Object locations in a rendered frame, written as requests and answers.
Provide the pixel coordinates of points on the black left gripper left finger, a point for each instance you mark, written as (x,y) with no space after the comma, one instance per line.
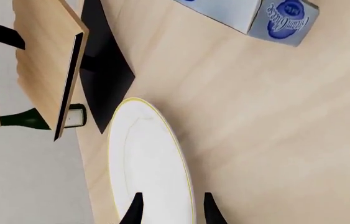
(135,211)

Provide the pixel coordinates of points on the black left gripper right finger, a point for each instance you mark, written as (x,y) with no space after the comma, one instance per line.
(213,212)

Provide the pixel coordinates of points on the white plate with yellow rim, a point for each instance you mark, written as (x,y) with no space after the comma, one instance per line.
(150,151)

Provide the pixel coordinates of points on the dark green wine bottle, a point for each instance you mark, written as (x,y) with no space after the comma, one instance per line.
(22,121)

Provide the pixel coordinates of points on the wooden rack with black edges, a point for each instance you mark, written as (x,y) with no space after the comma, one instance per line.
(50,58)

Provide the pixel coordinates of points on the grey box with blue print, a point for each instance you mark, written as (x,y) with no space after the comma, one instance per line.
(282,22)

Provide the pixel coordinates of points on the flat black stove plate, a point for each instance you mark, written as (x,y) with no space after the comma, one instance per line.
(103,70)

